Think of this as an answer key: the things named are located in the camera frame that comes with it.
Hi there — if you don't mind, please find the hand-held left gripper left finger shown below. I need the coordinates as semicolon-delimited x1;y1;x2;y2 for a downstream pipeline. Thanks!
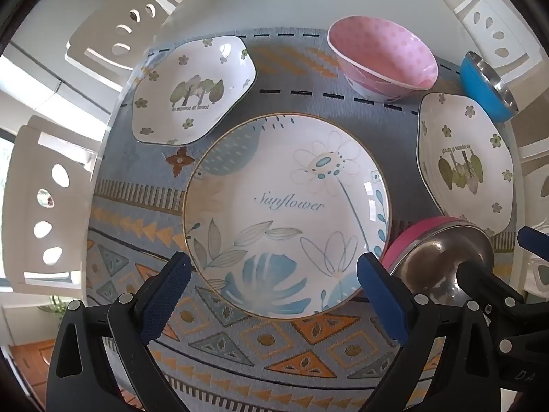
45;252;192;412

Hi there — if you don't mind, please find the white chair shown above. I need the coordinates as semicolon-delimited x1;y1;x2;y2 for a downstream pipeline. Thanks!
2;114;109;298
65;0;182;72
453;0;549;95
520;253;549;295

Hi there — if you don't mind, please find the pink steel bowl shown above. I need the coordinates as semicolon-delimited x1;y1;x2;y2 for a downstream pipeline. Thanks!
380;217;495;306

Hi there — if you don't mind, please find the round floral plate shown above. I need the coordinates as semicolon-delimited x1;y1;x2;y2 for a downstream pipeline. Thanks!
182;113;392;319

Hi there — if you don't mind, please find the pink dotted ceramic bowl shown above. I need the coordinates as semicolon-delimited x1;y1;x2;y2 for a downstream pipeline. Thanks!
327;16;439;103

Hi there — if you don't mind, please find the square plate with tree print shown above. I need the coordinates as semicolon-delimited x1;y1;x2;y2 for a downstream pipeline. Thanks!
131;35;257;146
416;93;515;238

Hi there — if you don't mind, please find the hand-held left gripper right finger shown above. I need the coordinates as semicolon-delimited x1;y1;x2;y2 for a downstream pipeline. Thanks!
356;252;503;412

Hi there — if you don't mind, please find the green potted plant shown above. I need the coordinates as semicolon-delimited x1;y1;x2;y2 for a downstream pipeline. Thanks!
38;294;70;323

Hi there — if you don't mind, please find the patterned woven table mat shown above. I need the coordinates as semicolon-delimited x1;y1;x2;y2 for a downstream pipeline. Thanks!
85;28;522;412

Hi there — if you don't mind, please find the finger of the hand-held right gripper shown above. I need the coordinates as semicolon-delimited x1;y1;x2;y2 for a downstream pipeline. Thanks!
517;226;549;263
457;262;527;323

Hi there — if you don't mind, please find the blue steel bowl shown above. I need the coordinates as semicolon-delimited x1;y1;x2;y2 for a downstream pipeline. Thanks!
459;50;519;123

